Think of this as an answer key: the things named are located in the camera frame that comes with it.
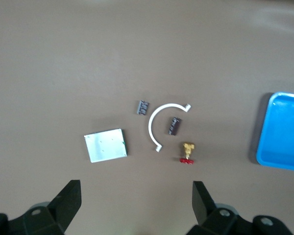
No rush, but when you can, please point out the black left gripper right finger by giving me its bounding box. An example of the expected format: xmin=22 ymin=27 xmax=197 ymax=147
xmin=188 ymin=181 xmax=291 ymax=235

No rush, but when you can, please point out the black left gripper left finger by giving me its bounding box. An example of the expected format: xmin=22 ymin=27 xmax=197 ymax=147
xmin=0 ymin=180 xmax=82 ymax=235

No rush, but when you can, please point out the dark brown cylindrical capacitor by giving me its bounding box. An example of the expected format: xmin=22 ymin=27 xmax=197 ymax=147
xmin=136 ymin=99 xmax=150 ymax=117
xmin=167 ymin=117 xmax=182 ymax=136

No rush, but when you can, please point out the silver metal power supply box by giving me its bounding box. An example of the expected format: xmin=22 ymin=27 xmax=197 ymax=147
xmin=84 ymin=128 xmax=128 ymax=163

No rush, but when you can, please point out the white curved plastic clip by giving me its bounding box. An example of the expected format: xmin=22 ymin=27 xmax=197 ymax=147
xmin=148 ymin=102 xmax=193 ymax=153

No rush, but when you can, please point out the blue plastic tray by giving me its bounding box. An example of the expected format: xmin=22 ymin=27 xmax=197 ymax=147
xmin=255 ymin=92 xmax=294 ymax=172

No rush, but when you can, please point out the brown table mat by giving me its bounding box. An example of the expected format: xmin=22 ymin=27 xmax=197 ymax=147
xmin=0 ymin=0 xmax=294 ymax=235

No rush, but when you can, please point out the brass valve with red handle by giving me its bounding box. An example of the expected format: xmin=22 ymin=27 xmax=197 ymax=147
xmin=179 ymin=142 xmax=196 ymax=166

